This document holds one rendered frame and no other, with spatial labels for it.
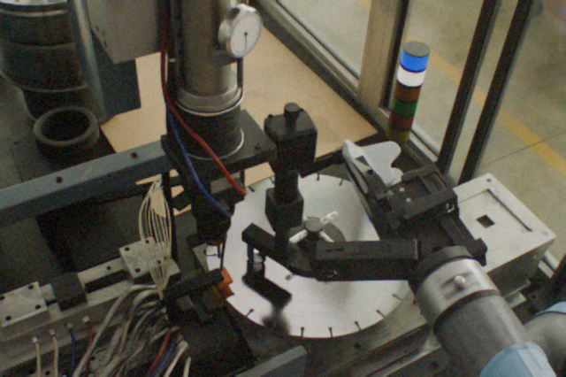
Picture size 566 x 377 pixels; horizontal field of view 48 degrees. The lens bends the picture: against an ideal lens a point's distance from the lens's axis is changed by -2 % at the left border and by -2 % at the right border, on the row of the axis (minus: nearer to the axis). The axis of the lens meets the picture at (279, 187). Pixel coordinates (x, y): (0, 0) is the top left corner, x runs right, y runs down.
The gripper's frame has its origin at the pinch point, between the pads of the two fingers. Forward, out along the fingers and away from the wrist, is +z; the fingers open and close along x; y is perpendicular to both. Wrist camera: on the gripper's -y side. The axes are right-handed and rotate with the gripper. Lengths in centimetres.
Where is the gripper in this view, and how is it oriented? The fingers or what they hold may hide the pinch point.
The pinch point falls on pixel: (346, 157)
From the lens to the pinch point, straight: 78.9
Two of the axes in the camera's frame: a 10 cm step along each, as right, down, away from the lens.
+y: 9.2, -4.0, 0.7
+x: -2.1, -6.1, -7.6
